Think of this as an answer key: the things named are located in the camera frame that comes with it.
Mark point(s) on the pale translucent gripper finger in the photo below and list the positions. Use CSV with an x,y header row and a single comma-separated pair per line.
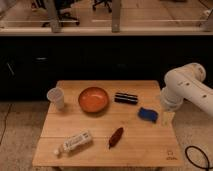
x,y
167,118

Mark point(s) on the dark red pepper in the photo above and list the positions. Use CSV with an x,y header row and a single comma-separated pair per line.
x,y
115,137

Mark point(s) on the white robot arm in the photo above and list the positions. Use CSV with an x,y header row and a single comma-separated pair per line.
x,y
185,83

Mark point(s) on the blue sponge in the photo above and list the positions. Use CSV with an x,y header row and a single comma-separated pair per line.
x,y
148,114

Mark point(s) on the black rectangular box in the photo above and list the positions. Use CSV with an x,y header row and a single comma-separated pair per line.
x,y
126,98

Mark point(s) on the wooden table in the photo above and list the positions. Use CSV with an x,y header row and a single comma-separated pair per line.
x,y
142,144

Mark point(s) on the orange bowl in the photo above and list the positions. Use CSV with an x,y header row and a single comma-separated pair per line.
x,y
93,99

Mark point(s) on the white plastic bottle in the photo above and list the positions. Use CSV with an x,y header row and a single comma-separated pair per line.
x,y
73,142

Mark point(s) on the black office chair base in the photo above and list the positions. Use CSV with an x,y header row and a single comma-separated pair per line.
x,y
60,5

